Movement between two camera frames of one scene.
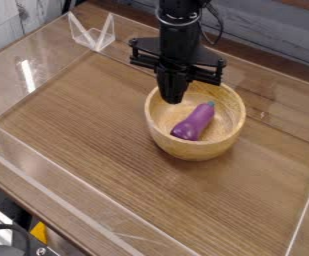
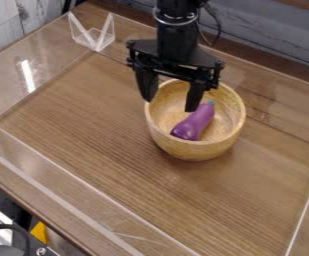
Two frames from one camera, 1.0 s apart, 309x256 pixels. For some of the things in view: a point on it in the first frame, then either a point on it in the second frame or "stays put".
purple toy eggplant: (195, 121) stays put
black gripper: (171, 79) → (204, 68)
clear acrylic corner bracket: (93, 38) stays put
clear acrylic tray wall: (61, 202) stays put
